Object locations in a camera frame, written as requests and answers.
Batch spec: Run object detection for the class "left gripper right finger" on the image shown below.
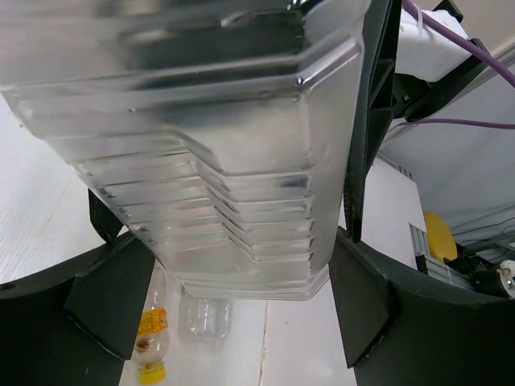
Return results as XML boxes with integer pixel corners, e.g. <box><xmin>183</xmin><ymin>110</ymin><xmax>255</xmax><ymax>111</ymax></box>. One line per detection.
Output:
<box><xmin>329</xmin><ymin>229</ymin><xmax>514</xmax><ymax>385</ymax></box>

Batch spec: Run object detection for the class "yellow round object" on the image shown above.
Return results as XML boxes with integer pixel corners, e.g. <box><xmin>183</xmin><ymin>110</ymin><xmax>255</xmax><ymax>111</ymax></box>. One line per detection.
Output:
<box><xmin>424</xmin><ymin>211</ymin><xmax>458</xmax><ymax>263</ymax></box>

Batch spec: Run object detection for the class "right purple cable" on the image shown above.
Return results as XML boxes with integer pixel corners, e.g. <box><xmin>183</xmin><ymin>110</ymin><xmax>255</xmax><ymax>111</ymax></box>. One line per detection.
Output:
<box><xmin>396</xmin><ymin>0</ymin><xmax>515</xmax><ymax>132</ymax></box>

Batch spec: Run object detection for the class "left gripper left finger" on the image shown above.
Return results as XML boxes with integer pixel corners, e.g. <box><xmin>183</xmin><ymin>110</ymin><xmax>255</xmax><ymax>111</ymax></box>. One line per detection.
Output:
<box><xmin>1</xmin><ymin>233</ymin><xmax>155</xmax><ymax>385</ymax></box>

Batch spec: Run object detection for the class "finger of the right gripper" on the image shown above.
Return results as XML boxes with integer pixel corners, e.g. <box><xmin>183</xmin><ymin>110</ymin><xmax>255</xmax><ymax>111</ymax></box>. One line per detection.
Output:
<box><xmin>344</xmin><ymin>0</ymin><xmax>402</xmax><ymax>241</ymax></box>
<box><xmin>88</xmin><ymin>190</ymin><xmax>123</xmax><ymax>242</ymax></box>

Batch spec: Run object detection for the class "small clear bottle yellow cap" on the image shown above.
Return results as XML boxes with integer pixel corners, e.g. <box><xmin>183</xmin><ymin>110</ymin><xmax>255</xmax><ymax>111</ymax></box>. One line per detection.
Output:
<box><xmin>132</xmin><ymin>266</ymin><xmax>170</xmax><ymax>385</ymax></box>

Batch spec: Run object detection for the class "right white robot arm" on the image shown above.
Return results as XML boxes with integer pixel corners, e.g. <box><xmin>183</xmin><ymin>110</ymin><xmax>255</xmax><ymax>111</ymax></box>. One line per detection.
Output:
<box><xmin>76</xmin><ymin>1</ymin><xmax>509</xmax><ymax>236</ymax></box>

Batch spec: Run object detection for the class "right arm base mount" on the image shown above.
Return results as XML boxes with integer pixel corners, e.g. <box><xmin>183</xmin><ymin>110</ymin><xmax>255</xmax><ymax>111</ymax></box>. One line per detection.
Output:
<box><xmin>457</xmin><ymin>232</ymin><xmax>514</xmax><ymax>300</ymax></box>

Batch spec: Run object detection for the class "aluminium frame rail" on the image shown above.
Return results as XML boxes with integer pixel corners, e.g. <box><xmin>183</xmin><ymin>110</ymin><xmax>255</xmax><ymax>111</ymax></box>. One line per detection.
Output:
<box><xmin>410</xmin><ymin>224</ymin><xmax>474</xmax><ymax>290</ymax></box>

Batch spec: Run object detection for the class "clear water bottle green label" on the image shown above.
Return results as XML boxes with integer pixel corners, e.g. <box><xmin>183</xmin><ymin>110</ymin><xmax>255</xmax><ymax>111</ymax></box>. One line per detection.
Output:
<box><xmin>178</xmin><ymin>292</ymin><xmax>233</xmax><ymax>347</ymax></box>

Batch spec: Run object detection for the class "large square clear bottle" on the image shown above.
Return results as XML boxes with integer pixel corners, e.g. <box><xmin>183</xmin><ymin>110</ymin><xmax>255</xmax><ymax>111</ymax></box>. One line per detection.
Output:
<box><xmin>1</xmin><ymin>1</ymin><xmax>369</xmax><ymax>300</ymax></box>

